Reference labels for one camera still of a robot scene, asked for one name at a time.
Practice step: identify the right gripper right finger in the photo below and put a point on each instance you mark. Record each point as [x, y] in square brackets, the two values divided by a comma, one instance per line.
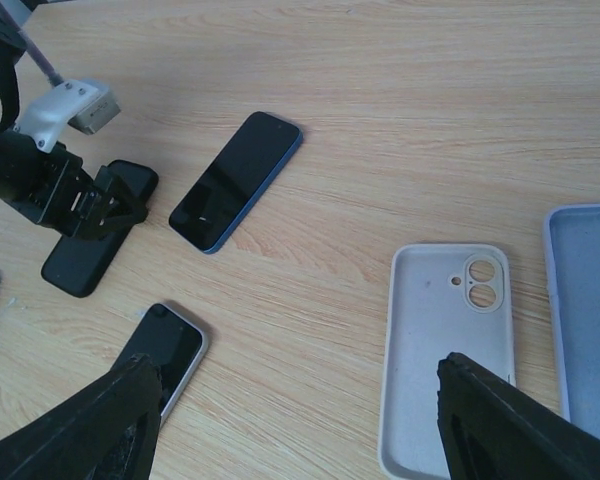
[491, 430]

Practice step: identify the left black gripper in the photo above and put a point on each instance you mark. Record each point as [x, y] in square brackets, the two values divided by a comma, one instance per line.
[54, 191]

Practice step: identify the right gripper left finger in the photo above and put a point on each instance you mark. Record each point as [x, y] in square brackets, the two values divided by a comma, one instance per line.
[108, 430]

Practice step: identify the black phone case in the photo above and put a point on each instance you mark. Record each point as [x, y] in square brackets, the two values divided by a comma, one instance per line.
[76, 266]

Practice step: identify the black phone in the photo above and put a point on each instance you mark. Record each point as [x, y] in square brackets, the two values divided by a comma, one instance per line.
[176, 345]

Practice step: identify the blue phone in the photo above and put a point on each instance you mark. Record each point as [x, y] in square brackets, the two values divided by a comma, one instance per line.
[236, 179]

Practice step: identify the lilac phone case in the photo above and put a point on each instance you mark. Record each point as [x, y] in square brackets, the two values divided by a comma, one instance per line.
[572, 259]

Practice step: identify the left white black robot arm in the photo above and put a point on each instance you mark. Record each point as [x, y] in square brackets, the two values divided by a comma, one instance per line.
[13, 44]

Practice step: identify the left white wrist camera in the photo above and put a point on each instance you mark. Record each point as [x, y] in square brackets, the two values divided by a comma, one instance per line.
[86, 105]

